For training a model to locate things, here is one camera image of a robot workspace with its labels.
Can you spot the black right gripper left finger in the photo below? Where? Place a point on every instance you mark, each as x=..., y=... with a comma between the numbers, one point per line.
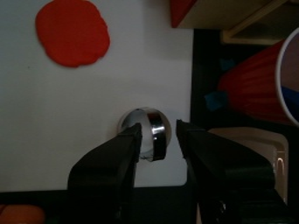
x=103, y=175

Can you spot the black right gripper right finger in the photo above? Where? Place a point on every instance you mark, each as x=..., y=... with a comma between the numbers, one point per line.
x=225, y=175

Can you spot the round metal dough cutter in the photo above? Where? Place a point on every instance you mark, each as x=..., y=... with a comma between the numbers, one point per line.
x=157, y=128

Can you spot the flat red dough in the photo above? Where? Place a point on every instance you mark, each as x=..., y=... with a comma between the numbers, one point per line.
x=72, y=32

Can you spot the wooden drawer cabinet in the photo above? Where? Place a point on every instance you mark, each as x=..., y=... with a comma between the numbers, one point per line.
x=221, y=14

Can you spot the red drawer with wooden knob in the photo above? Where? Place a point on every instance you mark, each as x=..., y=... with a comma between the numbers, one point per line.
x=181, y=11

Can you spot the tan shallow tray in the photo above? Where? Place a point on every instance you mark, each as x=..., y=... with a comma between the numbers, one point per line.
x=268, y=143

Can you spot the white cutting board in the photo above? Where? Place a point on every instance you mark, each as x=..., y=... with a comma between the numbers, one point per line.
x=57, y=116

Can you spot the orange round object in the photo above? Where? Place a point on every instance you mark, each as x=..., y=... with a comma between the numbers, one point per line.
x=18, y=215

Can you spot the blue tape piece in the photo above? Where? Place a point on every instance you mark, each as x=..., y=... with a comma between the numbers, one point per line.
x=216, y=100
x=225, y=63

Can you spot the red plastic cup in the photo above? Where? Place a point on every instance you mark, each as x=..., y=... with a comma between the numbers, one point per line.
x=252, y=87

